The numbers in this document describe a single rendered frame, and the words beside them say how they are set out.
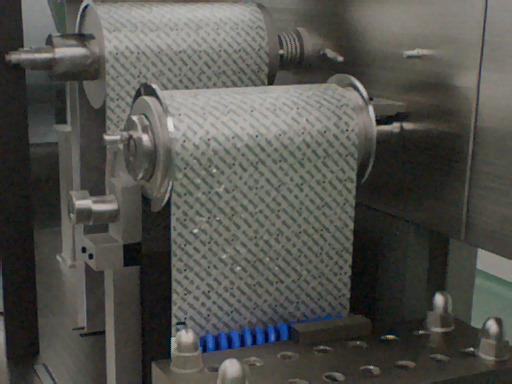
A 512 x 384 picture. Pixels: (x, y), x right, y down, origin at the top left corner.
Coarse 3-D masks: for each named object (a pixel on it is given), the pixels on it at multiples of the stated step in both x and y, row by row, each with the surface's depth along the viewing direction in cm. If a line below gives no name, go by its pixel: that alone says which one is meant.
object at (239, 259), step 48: (240, 192) 102; (288, 192) 104; (336, 192) 107; (192, 240) 101; (240, 240) 104; (288, 240) 106; (336, 240) 109; (192, 288) 103; (240, 288) 105; (288, 288) 108; (336, 288) 110; (240, 336) 107
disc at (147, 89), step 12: (144, 84) 102; (144, 96) 102; (156, 96) 99; (168, 108) 97; (168, 120) 96; (168, 132) 96; (168, 144) 97; (168, 156) 97; (168, 168) 98; (168, 180) 98; (168, 192) 99; (144, 204) 106; (156, 204) 103
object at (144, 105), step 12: (348, 96) 108; (132, 108) 105; (144, 108) 101; (156, 108) 99; (156, 120) 98; (360, 120) 107; (156, 132) 98; (360, 132) 107; (156, 144) 99; (360, 144) 107; (156, 156) 99; (360, 156) 108; (156, 168) 100; (144, 180) 104; (156, 180) 100; (144, 192) 104; (156, 192) 101
